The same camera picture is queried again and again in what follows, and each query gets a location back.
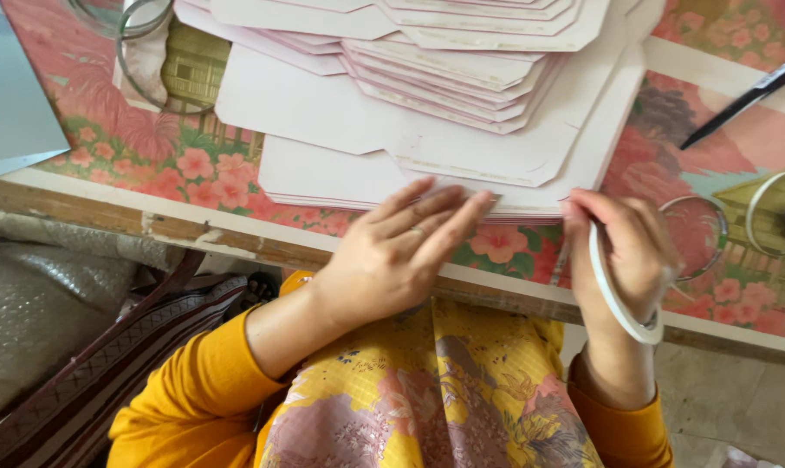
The person's left hand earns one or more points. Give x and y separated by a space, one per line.
386 266

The person's right hand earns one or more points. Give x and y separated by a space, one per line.
633 260

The person's right fingers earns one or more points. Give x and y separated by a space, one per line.
578 224

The white tape roll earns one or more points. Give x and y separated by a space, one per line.
610 296

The white die-cut paper sheet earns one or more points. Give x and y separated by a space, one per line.
340 172

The silver wrist bangle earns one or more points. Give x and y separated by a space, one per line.
650 320

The pile of pale envelope blanks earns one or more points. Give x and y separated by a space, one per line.
444 71

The black pen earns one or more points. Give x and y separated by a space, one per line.
743 101

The yellow floral dress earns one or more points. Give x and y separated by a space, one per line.
431 396

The white crumpled paper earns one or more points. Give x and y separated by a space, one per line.
750 458

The pink floral tablecloth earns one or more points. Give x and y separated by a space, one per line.
145 156

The brown striped bag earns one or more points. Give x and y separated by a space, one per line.
106 370

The silver bubble wrap bundle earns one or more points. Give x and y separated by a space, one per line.
48 305

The light blue card sheet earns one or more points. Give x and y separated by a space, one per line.
12 91

